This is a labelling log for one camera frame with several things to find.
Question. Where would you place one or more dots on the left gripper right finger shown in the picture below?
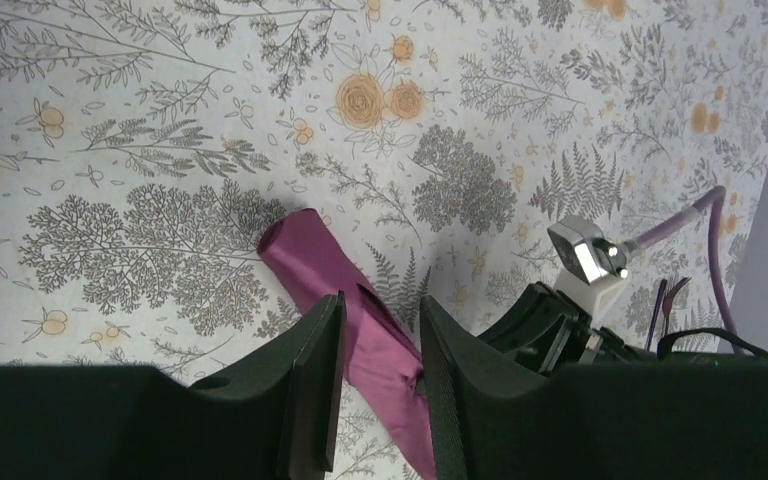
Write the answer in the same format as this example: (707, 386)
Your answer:
(494, 419)

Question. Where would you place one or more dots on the purple cloth napkin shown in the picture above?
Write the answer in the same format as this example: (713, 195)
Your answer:
(381, 362)

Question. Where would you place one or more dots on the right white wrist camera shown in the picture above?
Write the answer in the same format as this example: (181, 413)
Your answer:
(594, 268)

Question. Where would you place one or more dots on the floral tablecloth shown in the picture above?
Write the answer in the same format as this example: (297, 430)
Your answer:
(145, 147)

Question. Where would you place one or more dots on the purple plastic spoon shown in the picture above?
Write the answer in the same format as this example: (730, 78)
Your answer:
(660, 295)

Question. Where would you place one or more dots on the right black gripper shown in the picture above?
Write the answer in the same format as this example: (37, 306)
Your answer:
(545, 329)

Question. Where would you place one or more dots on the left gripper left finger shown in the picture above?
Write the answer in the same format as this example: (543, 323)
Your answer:
(271, 415)

